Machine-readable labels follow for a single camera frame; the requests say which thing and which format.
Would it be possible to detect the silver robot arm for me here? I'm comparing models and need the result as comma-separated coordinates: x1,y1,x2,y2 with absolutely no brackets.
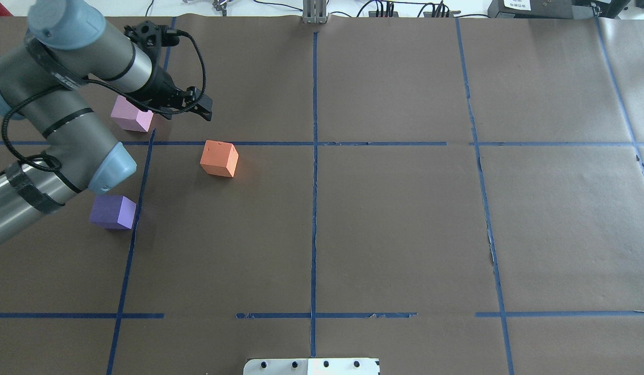
0,1,213,245

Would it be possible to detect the orange foam block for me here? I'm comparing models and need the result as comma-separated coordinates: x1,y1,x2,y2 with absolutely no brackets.
199,140,239,178

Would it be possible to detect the aluminium frame post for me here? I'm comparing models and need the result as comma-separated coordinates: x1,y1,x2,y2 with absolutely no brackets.
302,0,329,24

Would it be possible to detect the purple foam block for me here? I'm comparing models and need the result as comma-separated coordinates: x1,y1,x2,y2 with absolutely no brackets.
89,195,137,230

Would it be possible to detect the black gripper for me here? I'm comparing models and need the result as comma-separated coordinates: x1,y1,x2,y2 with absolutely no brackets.
140,67,213,121

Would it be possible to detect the pink foam block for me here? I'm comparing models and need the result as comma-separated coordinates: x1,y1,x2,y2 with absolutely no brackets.
110,96,154,132

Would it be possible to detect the orange black connector strip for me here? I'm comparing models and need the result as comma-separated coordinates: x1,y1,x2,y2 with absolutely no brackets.
356,1,462,18

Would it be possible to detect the black box with label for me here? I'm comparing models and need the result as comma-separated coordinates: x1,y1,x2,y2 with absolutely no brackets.
487,1,610,19

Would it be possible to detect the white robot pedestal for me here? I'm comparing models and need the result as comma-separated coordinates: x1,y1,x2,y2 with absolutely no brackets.
243,357,381,374

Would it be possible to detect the black camera cable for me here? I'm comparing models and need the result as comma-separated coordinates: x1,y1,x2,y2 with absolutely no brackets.
1,30,207,172

